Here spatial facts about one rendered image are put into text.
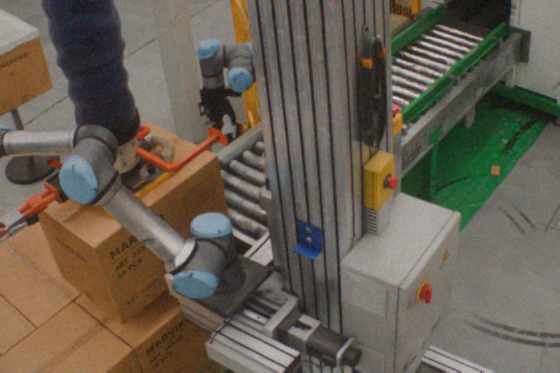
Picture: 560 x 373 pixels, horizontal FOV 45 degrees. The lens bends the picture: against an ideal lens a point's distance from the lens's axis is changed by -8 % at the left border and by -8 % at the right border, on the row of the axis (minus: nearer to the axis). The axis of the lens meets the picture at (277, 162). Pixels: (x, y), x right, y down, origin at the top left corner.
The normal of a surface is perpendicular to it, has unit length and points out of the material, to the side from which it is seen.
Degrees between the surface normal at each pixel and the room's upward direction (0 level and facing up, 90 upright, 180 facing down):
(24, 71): 90
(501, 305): 0
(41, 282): 0
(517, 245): 0
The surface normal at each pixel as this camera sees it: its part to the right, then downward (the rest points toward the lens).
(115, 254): 0.76, 0.34
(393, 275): -0.10, -0.79
